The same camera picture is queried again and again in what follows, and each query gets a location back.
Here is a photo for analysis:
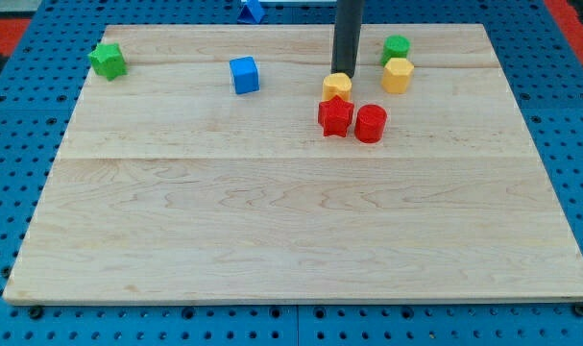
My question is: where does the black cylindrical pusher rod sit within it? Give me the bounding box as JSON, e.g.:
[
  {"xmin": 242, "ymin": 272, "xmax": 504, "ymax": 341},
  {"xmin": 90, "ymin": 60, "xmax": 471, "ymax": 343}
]
[{"xmin": 330, "ymin": 0, "xmax": 365, "ymax": 78}]

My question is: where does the yellow heart block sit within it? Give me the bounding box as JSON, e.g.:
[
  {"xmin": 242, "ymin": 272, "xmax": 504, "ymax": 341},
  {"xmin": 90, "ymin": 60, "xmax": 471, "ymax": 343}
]
[{"xmin": 322, "ymin": 72, "xmax": 352, "ymax": 101}]

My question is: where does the yellow hexagon block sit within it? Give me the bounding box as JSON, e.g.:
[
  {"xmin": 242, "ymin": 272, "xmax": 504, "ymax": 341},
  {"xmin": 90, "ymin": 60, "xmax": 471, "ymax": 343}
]
[{"xmin": 381, "ymin": 58, "xmax": 414, "ymax": 94}]

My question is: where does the green cylinder block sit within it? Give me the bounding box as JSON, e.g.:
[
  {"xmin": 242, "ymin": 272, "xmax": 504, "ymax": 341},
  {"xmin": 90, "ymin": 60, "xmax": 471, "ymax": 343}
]
[{"xmin": 380, "ymin": 35, "xmax": 411, "ymax": 66}]

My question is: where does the blue triangle block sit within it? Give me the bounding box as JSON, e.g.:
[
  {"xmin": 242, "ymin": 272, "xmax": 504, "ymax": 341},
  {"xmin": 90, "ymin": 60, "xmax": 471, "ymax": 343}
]
[{"xmin": 236, "ymin": 0, "xmax": 265, "ymax": 25}]

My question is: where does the red star block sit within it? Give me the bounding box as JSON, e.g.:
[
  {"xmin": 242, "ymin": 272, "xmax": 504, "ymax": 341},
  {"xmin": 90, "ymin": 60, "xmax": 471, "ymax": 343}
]
[{"xmin": 318, "ymin": 96, "xmax": 354, "ymax": 137}]

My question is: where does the red cylinder block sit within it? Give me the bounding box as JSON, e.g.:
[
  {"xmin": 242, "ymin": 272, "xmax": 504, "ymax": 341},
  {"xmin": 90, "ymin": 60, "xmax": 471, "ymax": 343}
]
[{"xmin": 354, "ymin": 104, "xmax": 387, "ymax": 143}]

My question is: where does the blue cube block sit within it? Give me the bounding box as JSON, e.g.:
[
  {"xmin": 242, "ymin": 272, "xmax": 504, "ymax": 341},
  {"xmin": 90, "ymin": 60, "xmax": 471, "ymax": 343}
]
[{"xmin": 229, "ymin": 56, "xmax": 260, "ymax": 94}]

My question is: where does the wooden board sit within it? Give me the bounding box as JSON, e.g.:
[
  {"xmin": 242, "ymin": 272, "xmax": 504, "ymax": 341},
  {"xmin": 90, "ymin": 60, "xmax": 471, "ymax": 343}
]
[{"xmin": 3, "ymin": 24, "xmax": 583, "ymax": 306}]

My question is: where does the green star block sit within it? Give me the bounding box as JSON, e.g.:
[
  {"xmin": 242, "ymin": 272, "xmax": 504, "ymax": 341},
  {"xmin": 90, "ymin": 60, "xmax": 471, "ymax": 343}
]
[{"xmin": 87, "ymin": 43, "xmax": 128, "ymax": 81}]

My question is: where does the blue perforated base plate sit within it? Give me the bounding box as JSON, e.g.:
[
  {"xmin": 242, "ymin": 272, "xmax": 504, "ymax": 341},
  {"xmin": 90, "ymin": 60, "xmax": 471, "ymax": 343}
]
[{"xmin": 0, "ymin": 0, "xmax": 583, "ymax": 345}]

